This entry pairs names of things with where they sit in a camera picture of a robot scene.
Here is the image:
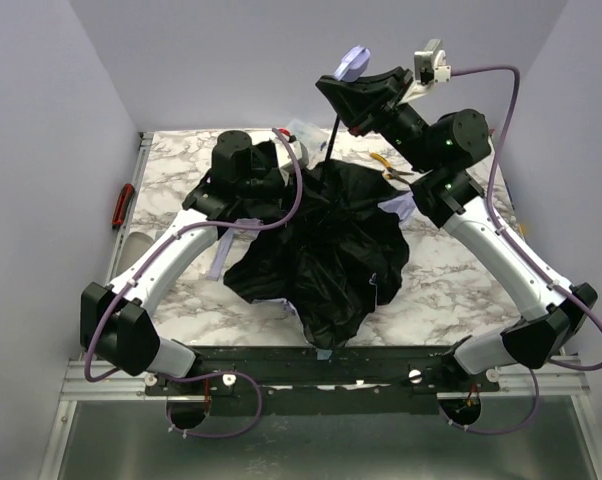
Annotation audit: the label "red black handled tool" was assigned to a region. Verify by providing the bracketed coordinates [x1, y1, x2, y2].
[111, 183, 135, 230]

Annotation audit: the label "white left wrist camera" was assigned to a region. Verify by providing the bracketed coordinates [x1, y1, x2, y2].
[270, 129, 310, 174]

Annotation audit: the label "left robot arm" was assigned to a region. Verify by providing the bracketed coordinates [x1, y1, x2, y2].
[80, 129, 309, 382]

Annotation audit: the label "lavender folding umbrella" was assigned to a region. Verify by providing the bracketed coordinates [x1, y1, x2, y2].
[208, 45, 416, 351]

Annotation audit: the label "aluminium frame rail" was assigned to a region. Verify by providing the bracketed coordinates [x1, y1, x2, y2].
[60, 357, 155, 401]

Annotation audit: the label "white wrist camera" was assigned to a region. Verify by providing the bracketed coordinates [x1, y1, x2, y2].
[413, 39, 451, 98]
[270, 129, 310, 174]

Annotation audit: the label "clear plastic organizer box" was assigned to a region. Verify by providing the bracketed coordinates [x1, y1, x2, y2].
[286, 119, 329, 156]

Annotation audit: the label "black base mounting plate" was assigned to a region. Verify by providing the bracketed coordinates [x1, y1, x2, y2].
[145, 346, 499, 416]

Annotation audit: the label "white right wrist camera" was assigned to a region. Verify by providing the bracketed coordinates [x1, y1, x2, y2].
[413, 39, 451, 98]

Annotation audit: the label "yellow handled pliers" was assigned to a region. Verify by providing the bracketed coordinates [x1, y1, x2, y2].
[369, 152, 413, 185]

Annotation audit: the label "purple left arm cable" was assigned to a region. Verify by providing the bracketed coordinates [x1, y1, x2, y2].
[83, 128, 305, 441]

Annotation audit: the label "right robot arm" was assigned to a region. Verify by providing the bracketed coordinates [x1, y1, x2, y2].
[316, 67, 598, 376]

